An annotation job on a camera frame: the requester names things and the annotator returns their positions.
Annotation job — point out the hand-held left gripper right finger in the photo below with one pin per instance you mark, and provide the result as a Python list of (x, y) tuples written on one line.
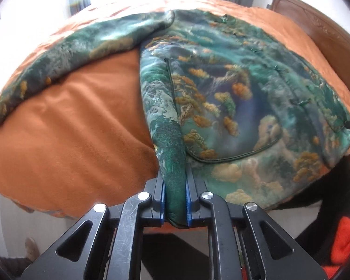
[(188, 210)]

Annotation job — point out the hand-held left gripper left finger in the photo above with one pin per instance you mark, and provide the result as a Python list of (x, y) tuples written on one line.
[(162, 207)]

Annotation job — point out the green landscape print jacket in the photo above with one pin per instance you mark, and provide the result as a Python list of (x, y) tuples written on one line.
[(221, 93)]

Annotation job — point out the orange bed cover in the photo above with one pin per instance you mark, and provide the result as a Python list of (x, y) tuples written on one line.
[(75, 122)]

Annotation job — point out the beige slipper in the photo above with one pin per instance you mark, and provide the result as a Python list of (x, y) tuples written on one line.
[(31, 246)]

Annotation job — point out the person's black clothing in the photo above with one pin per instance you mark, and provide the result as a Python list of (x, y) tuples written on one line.
[(338, 186)]

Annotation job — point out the person's orange garment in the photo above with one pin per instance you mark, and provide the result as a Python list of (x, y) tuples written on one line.
[(347, 239)]

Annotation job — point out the carved wooden headboard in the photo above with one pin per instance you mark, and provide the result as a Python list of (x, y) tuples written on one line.
[(323, 26)]

